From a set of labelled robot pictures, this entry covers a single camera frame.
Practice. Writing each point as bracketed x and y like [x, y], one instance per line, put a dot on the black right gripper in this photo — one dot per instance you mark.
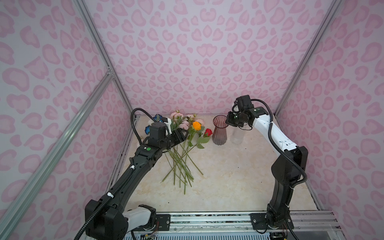
[229, 120]

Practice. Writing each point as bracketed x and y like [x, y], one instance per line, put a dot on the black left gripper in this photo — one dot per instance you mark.
[176, 136]

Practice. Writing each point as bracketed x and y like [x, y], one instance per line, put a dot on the pink ribbed glass vase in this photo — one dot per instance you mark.
[220, 132]

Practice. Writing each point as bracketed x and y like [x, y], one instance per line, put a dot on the pink carnation spray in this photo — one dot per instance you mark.
[179, 153]

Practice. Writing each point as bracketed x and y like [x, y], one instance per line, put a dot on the small red artificial rose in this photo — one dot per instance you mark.
[207, 132]

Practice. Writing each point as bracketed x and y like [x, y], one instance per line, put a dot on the orange artificial rose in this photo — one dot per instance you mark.
[170, 174]

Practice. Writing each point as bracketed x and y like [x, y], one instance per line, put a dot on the blue artificial rose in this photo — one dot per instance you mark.
[158, 118]
[148, 129]

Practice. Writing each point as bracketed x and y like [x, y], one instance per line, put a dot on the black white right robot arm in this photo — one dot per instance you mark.
[288, 168]

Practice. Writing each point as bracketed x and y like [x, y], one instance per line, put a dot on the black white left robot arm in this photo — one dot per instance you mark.
[120, 192]

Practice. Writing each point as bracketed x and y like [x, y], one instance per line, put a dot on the clear frosted glass vase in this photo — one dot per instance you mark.
[237, 136]

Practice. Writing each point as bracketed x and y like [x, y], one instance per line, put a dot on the pink rosebud spray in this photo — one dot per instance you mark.
[193, 124]

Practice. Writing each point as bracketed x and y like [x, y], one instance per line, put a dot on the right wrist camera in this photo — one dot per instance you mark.
[243, 103]

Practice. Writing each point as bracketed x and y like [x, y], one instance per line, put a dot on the aluminium frame left diagonal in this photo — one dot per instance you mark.
[21, 204]

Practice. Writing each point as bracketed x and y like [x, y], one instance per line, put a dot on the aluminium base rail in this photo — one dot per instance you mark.
[306, 225]

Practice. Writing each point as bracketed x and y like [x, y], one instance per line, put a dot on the aluminium frame right post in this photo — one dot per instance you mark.
[326, 23]

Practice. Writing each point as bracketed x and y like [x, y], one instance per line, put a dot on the aluminium frame post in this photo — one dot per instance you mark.
[326, 23]
[100, 46]

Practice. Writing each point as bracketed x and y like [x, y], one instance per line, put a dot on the aluminium frame left post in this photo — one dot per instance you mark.
[100, 46]

